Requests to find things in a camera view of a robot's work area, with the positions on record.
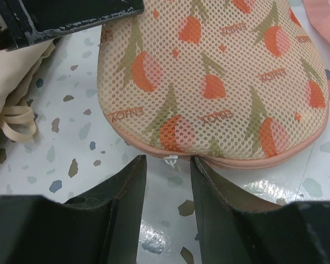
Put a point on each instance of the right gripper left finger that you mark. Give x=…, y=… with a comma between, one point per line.
x=101, y=225

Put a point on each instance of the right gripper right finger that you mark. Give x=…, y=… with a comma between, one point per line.
x=235, y=226

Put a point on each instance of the beige folded garment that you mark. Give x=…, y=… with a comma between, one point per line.
x=16, y=72

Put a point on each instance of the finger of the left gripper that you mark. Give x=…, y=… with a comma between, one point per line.
x=25, y=23

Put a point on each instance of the tulip print mesh laundry bag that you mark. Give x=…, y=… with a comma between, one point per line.
x=238, y=83

